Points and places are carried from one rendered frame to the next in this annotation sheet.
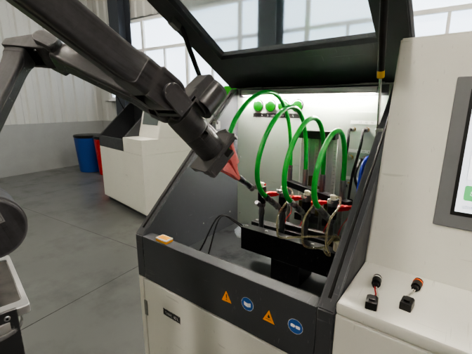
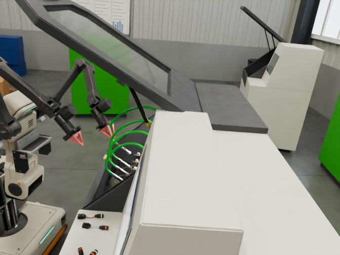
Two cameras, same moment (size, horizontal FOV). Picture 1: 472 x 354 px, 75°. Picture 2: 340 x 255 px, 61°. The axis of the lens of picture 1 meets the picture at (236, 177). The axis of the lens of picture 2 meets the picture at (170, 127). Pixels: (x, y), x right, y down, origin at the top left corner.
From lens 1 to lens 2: 1.51 m
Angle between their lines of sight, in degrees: 50
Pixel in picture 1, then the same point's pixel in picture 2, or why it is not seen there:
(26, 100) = (228, 26)
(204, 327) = not seen: hidden behind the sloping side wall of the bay
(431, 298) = (98, 234)
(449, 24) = not seen: outside the picture
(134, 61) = (37, 100)
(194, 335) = not seen: hidden behind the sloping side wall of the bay
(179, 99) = (49, 113)
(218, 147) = (67, 131)
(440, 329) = (74, 236)
